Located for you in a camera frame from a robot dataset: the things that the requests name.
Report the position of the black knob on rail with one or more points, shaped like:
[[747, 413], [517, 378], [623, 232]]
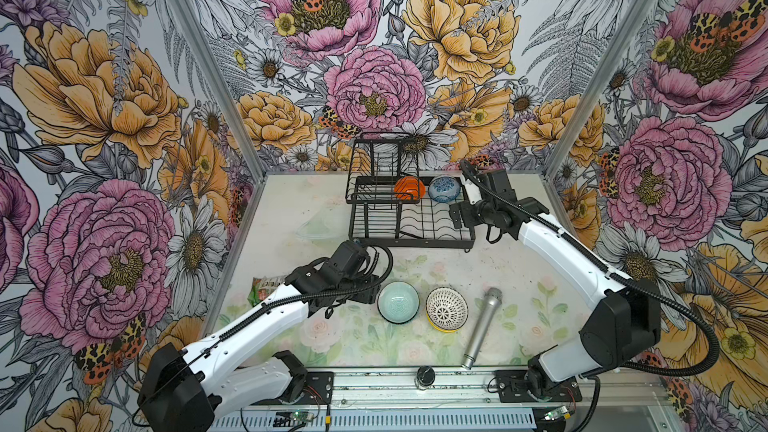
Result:
[[425, 377]]

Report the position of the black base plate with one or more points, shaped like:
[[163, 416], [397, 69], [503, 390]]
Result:
[[316, 390], [525, 386]]

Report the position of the orange plastic bowl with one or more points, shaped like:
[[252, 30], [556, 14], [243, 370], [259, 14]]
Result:
[[409, 189]]

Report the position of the green circuit board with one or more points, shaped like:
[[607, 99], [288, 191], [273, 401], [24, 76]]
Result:
[[293, 419], [559, 413]]

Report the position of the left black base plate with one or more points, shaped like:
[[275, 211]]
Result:
[[316, 390]]

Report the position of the silver microphone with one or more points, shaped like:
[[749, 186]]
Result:
[[491, 302]]

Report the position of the mint green ceramic bowl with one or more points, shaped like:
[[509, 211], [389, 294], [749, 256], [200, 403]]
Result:
[[398, 303]]

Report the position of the black wire dish rack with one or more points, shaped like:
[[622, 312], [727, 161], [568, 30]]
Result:
[[377, 217]]

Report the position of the aluminium front rail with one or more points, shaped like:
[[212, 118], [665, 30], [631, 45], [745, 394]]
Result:
[[387, 399]]

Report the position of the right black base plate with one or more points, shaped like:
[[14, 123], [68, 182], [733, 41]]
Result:
[[525, 386]]

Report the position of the green circuit board left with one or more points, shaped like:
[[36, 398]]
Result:
[[293, 419]]

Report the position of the green snack packet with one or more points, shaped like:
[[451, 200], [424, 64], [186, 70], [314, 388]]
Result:
[[262, 288]]

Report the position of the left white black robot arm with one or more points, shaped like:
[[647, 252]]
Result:
[[188, 389]]

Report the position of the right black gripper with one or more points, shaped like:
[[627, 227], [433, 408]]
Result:
[[465, 207]]

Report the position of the blue floral ceramic bowl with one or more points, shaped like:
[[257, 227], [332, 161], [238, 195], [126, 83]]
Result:
[[444, 189]]

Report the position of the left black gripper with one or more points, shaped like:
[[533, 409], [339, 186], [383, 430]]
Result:
[[365, 298]]

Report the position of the white patterned yellow bowl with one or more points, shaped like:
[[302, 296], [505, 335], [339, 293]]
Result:
[[446, 309]]

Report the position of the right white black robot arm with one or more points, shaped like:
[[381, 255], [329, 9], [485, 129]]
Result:
[[625, 317]]

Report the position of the green circuit board right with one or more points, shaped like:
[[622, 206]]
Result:
[[559, 413]]

